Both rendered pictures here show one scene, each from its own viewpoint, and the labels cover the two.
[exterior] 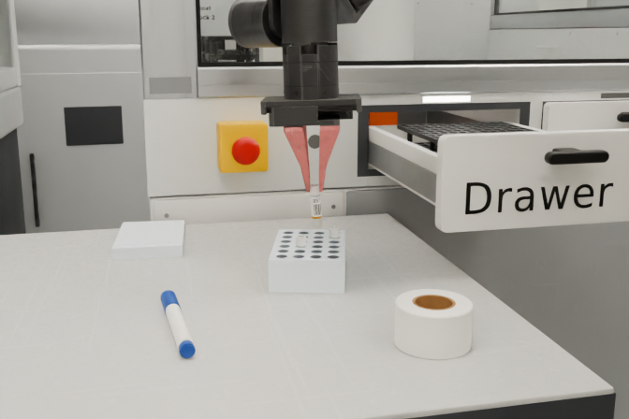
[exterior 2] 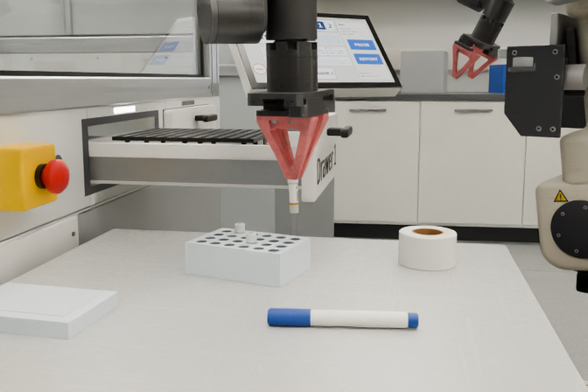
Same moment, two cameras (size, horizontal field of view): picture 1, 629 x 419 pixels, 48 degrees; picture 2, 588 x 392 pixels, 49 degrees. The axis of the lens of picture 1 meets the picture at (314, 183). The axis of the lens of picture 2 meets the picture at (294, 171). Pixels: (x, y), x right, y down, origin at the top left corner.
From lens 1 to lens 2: 0.82 m
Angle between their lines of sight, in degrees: 66
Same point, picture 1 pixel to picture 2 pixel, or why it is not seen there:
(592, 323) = not seen: hidden behind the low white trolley
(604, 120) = (190, 122)
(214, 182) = not seen: outside the picture
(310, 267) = (297, 251)
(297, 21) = (309, 19)
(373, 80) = (86, 93)
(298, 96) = (309, 88)
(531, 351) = not seen: hidden behind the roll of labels
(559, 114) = (175, 119)
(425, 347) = (452, 259)
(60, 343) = (340, 378)
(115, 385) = (460, 358)
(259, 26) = (260, 21)
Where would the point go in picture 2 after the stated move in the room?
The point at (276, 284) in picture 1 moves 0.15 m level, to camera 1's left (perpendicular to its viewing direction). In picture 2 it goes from (283, 277) to (217, 324)
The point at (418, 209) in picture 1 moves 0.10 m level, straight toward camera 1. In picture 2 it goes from (117, 220) to (164, 227)
